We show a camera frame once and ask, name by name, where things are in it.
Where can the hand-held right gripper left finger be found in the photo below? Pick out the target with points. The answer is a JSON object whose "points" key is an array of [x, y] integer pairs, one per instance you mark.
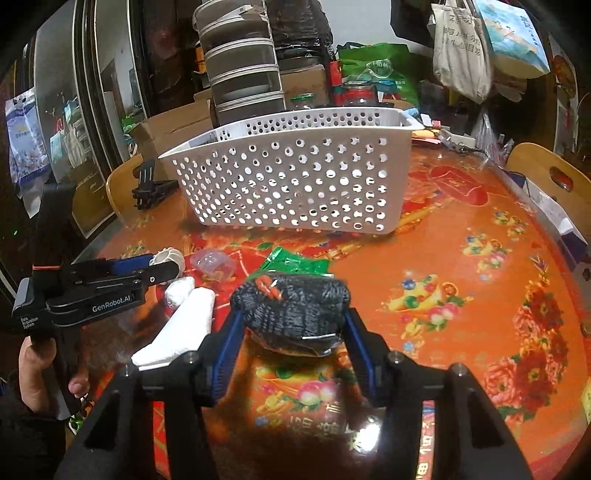
{"points": [[225, 355]]}

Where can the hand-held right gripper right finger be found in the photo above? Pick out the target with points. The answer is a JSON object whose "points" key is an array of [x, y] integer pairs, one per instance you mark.
{"points": [[359, 355]]}

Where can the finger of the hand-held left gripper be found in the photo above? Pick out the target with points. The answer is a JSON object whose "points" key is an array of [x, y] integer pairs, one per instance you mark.
{"points": [[159, 276], [134, 263]]}

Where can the white scalloped round object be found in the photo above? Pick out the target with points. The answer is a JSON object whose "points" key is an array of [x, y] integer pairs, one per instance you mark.
{"points": [[167, 258]]}

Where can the dark knit gloves bundle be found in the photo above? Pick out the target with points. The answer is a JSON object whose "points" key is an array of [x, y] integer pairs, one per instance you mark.
{"points": [[291, 309]]}

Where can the white perforated plastic basket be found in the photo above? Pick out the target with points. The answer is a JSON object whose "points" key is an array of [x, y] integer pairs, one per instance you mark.
{"points": [[295, 180]]}

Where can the person's left hand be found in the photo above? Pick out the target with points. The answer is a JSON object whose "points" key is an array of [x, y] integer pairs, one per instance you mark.
{"points": [[34, 374]]}

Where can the small white rolled cloth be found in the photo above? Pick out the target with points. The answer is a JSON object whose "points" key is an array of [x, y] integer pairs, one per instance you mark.
{"points": [[180, 290]]}

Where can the white folded towel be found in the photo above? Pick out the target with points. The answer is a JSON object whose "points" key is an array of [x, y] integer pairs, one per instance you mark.
{"points": [[182, 327]]}

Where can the wooden chair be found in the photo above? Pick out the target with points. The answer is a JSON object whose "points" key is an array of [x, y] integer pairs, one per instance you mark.
{"points": [[121, 189], [549, 175]]}

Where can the black clip stand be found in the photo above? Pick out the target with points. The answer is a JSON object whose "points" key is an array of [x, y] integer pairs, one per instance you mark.
{"points": [[150, 187]]}

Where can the green foil packet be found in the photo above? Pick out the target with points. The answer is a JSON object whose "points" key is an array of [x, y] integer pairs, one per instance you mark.
{"points": [[295, 265]]}

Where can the brown cardboard box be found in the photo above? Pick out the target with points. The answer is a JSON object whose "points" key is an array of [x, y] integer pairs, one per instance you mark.
{"points": [[171, 129]]}

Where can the blue and white printed bag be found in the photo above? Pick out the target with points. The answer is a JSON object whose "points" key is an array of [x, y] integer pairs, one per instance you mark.
{"points": [[27, 147]]}

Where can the stack of plastic drawers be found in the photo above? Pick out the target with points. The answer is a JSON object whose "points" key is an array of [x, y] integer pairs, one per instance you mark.
{"points": [[240, 64]]}

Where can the glass jar with green lid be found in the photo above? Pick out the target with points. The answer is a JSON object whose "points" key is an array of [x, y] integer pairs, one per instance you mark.
{"points": [[302, 101]]}

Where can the white and blue box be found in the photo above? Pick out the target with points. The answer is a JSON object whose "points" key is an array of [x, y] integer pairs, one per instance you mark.
{"points": [[558, 226]]}

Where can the white power strip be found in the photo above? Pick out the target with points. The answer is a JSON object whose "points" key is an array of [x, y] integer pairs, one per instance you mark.
{"points": [[457, 138]]}

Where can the black bag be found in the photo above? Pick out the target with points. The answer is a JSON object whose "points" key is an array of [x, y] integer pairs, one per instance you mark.
{"points": [[300, 23]]}

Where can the green plastic bag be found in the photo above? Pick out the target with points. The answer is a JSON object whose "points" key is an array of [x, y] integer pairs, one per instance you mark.
{"points": [[388, 64]]}

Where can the white canvas tote bag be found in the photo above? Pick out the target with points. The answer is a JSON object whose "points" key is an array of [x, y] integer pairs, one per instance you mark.
{"points": [[461, 50]]}

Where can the blue printed paper bag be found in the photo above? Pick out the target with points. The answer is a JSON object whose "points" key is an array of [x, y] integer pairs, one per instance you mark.
{"points": [[512, 37]]}

